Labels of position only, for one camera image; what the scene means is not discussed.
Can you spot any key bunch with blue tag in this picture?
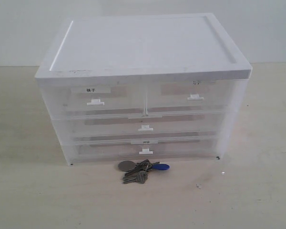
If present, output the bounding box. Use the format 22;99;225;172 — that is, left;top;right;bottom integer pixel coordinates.
118;159;170;184

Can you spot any white plastic drawer cabinet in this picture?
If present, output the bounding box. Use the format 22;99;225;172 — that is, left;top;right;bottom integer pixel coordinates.
35;13;252;165

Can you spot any clear wide drawer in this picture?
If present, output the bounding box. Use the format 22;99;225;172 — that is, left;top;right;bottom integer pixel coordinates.
69;113;226;141
73;138;222;161

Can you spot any clear top left drawer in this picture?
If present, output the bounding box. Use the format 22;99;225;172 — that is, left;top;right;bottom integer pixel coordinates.
63;84;144;111

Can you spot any clear bottom wide drawer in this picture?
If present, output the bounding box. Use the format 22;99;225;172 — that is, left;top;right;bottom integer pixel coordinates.
73;138;222;161

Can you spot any clear top right drawer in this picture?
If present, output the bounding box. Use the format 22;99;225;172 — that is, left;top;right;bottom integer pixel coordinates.
147;80;235;112

